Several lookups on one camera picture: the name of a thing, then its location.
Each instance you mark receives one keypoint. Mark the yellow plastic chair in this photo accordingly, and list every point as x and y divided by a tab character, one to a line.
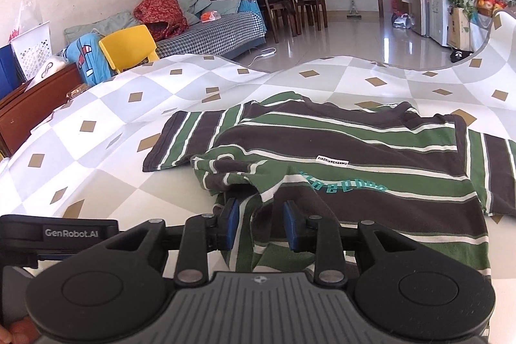
127	45

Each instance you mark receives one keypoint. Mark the white plastic bag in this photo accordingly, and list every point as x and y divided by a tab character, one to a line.
402	22

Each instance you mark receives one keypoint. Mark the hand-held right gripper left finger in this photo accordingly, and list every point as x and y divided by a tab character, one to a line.
232	225

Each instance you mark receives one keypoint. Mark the white laundry basket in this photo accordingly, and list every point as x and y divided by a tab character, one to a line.
34	52

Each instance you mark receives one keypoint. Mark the cardboard box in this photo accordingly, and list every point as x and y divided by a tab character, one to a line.
459	29

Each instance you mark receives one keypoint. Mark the blue storage bin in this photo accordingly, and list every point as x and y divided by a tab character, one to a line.
7	70

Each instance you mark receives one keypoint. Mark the orange snack packet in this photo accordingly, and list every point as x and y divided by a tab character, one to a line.
210	16

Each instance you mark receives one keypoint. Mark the houndstooth sofa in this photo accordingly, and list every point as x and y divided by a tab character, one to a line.
217	33

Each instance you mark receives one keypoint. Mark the white chest freezer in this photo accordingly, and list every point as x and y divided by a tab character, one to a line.
439	9

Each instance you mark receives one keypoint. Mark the black slipper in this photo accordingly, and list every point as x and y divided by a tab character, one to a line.
459	56

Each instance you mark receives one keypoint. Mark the blue patterned cloth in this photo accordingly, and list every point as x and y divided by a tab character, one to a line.
250	9

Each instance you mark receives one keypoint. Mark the brown wooden cabinet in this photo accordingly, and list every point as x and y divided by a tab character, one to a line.
36	110

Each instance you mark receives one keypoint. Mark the red patterned cloth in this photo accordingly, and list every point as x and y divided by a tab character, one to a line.
159	11

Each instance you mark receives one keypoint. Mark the grey-green small pillow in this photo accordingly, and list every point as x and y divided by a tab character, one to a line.
225	7

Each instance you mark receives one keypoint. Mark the fruit basket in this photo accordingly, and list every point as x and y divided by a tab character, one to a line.
490	3

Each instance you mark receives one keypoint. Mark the person's left hand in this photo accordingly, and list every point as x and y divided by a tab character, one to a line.
14	334

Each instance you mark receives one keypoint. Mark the clear plastic bag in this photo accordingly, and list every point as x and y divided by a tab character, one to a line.
28	11

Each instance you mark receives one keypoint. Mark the grey-green flat cushion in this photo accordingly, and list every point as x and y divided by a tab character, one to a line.
105	23

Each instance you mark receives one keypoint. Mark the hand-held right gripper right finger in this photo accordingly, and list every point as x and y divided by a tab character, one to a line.
291	227

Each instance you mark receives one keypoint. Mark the white bag with loop logo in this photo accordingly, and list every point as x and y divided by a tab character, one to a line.
48	70

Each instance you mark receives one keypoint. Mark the diamond-patterned tablecloth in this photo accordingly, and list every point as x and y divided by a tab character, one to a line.
100	150

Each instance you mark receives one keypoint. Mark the white power strip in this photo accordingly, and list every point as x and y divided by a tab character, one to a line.
268	52

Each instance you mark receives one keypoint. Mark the blue cartoon blanket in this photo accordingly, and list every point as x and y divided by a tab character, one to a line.
82	58

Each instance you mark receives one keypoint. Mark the green brown striped t-shirt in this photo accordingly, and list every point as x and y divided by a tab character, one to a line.
363	150

